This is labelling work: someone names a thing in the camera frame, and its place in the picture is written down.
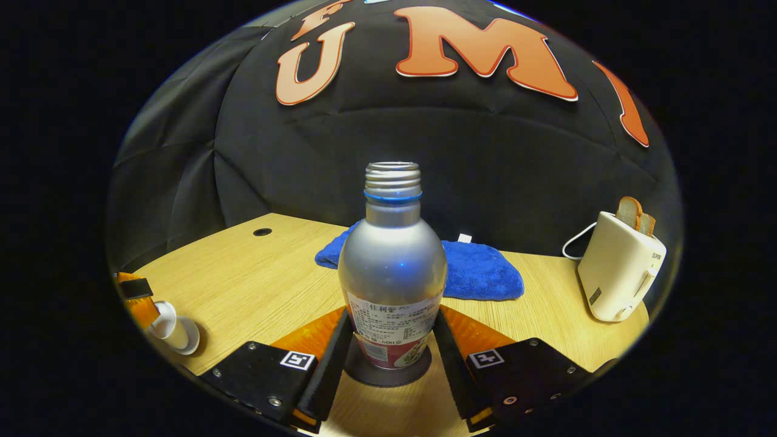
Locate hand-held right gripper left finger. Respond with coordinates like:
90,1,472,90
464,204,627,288
200,307,355,433

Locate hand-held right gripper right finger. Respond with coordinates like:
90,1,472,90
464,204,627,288
432,305,592,433

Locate dark round coaster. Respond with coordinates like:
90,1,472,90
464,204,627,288
344,340,433,388

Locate silver water bottle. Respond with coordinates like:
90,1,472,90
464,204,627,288
338,161,449,370

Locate blue towel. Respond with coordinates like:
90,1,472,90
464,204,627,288
314,220,525,302

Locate white toaster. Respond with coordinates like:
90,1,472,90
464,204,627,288
577,211,667,322

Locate black backdrop cloth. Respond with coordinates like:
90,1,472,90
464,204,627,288
106,0,680,274

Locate white toaster cable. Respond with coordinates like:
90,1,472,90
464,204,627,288
562,222,599,262

